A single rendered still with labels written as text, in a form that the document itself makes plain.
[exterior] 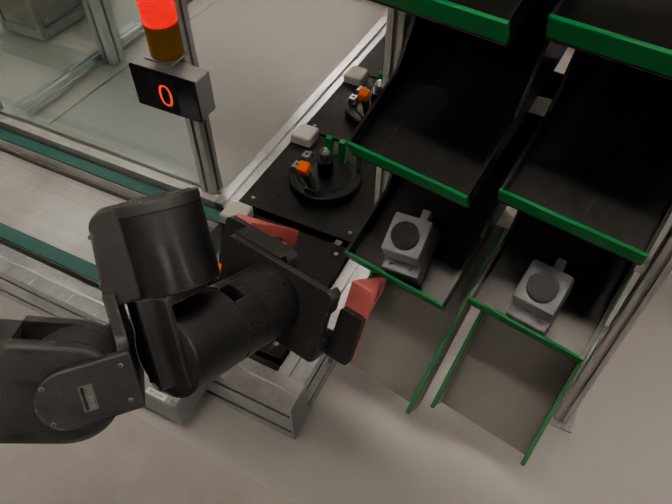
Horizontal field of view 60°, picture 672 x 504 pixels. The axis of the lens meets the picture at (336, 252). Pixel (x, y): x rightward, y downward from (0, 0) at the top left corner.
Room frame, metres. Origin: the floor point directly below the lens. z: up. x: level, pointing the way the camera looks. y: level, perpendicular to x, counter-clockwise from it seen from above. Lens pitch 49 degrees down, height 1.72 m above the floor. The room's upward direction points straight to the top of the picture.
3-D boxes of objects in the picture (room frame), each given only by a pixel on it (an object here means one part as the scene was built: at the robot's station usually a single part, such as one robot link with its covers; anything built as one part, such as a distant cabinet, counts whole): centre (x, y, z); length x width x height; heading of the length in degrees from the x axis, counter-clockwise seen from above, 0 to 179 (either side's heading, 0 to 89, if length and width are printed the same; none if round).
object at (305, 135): (0.83, 0.02, 1.01); 0.24 x 0.24 x 0.13; 63
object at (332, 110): (1.05, -0.09, 1.01); 0.24 x 0.24 x 0.13; 63
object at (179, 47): (0.80, 0.25, 1.28); 0.05 x 0.05 x 0.05
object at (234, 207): (0.74, 0.18, 0.97); 0.05 x 0.05 x 0.04; 63
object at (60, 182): (0.76, 0.39, 0.91); 0.84 x 0.28 x 0.10; 63
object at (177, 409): (0.45, 0.31, 0.93); 0.21 x 0.07 x 0.06; 63
